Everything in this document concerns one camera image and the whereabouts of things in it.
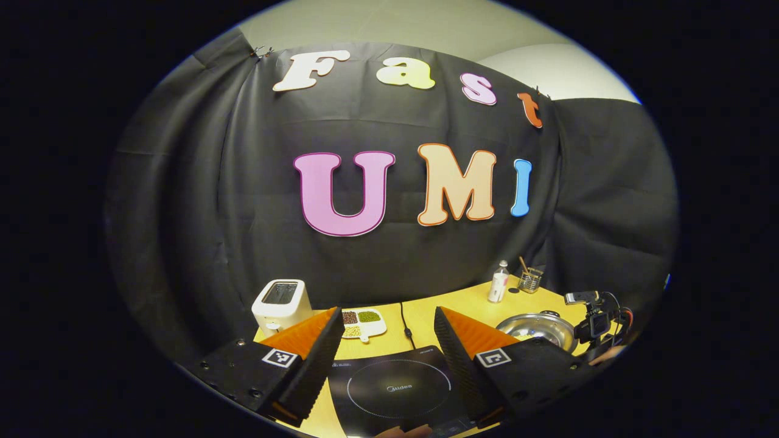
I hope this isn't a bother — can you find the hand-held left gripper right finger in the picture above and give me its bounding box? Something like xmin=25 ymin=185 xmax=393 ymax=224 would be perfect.
xmin=433 ymin=305 xmax=600 ymax=429

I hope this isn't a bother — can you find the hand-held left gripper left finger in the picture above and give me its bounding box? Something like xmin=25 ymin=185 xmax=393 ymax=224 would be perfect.
xmin=176 ymin=306 xmax=346 ymax=428

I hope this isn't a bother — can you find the steel pot with black handles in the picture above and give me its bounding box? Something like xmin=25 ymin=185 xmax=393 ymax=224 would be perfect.
xmin=496 ymin=310 xmax=579 ymax=355

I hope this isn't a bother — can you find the black induction cooktop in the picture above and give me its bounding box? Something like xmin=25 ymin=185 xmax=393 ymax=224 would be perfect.
xmin=327 ymin=345 xmax=481 ymax=437

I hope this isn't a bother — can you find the white divided dish of beans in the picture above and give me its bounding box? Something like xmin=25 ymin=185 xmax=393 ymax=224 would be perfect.
xmin=341 ymin=308 xmax=388 ymax=343

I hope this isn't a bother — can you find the white toaster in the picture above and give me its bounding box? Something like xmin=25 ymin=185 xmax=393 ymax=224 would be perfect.
xmin=251 ymin=279 xmax=312 ymax=332

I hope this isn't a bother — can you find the clear utensil holder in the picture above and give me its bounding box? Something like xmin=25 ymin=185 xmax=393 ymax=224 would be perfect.
xmin=518 ymin=266 xmax=544 ymax=294

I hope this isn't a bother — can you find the clear bottle with pink label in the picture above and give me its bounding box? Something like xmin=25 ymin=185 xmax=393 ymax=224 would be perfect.
xmin=487 ymin=260 xmax=510 ymax=304

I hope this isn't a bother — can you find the black backdrop cloth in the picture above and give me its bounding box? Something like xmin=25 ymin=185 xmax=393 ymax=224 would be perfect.
xmin=103 ymin=27 xmax=679 ymax=366

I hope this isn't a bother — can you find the black power cable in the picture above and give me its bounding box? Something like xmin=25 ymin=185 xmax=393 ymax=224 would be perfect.
xmin=399 ymin=302 xmax=417 ymax=350

